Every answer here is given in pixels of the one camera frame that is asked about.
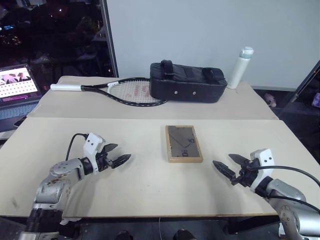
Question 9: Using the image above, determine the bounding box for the black tennis racket white grip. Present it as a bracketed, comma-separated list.
[50, 77, 169, 108]

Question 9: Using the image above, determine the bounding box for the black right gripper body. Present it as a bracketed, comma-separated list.
[231, 159, 260, 188]

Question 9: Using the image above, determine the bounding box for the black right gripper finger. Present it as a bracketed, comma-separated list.
[228, 153, 251, 166]
[212, 160, 237, 181]

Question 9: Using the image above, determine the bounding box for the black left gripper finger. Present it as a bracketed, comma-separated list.
[103, 143, 119, 153]
[111, 153, 132, 169]

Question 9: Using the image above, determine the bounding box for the dark angled stand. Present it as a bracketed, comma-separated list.
[289, 59, 320, 103]

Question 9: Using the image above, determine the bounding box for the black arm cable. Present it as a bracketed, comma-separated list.
[65, 133, 89, 161]
[245, 165, 320, 213]

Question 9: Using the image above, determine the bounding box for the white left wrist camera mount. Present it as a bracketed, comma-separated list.
[83, 132, 106, 173]

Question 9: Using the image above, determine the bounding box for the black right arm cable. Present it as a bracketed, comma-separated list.
[245, 165, 320, 213]

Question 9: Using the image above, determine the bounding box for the dark rounded shape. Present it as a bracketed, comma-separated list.
[115, 230, 133, 240]
[173, 228, 197, 240]

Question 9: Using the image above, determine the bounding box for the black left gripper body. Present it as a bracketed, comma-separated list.
[95, 144, 114, 172]

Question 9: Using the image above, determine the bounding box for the white water bottle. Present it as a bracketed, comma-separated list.
[226, 46, 255, 90]

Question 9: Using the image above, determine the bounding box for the open laptop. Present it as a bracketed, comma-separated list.
[0, 63, 43, 133]

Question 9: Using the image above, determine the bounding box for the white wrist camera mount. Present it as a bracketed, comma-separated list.
[249, 148, 275, 189]
[83, 132, 106, 173]

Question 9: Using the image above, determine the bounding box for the wooden framed grey board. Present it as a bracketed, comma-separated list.
[165, 125, 204, 164]

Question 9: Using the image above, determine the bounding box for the black padded bag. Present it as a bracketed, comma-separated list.
[149, 59, 228, 104]

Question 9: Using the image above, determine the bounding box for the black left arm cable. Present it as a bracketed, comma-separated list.
[65, 133, 89, 161]

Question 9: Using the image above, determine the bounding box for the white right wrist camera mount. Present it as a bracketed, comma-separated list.
[249, 148, 275, 189]

